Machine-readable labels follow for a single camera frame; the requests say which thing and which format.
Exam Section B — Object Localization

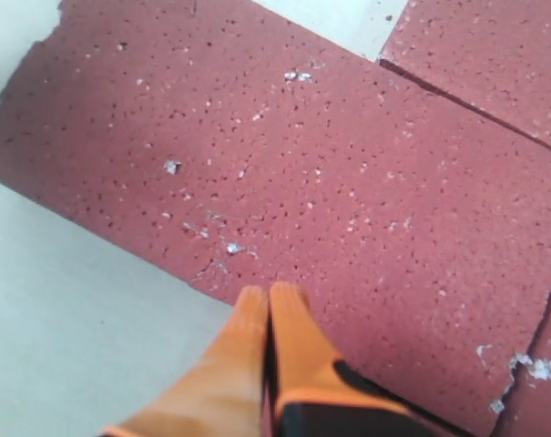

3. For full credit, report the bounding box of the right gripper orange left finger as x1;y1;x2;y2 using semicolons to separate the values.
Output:
103;286;269;437

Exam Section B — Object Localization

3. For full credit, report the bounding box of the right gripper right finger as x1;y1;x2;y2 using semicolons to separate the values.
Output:
267;280;444;437

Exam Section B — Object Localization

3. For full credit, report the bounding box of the red brick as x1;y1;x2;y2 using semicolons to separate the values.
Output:
380;1;551;147
0;1;551;436
493;294;551;436

